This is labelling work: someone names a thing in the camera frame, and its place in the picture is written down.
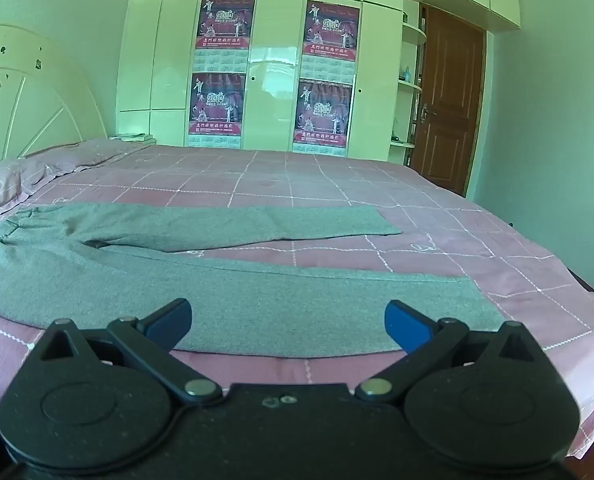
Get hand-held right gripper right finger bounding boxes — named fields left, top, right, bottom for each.
left=355, top=300, right=552, bottom=404

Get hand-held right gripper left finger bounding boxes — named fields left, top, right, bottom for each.
left=27, top=298, right=224, bottom=406

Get grey pants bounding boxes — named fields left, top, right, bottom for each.
left=0, top=203, right=506, bottom=359

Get pink checked bedsheet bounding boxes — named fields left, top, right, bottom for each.
left=0, top=139, right=594, bottom=461

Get stack of books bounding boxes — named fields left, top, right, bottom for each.
left=107, top=132, right=157, bottom=144

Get white arched headboard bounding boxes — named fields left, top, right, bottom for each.
left=0, top=21, right=109, bottom=166

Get brown wooden door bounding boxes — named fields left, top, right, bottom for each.
left=410, top=4, right=488, bottom=197

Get white corner shelf unit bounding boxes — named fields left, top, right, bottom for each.
left=389, top=2, right=428, bottom=166

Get white glossy wardrobe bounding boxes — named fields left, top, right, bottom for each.
left=116, top=0, right=522, bottom=162

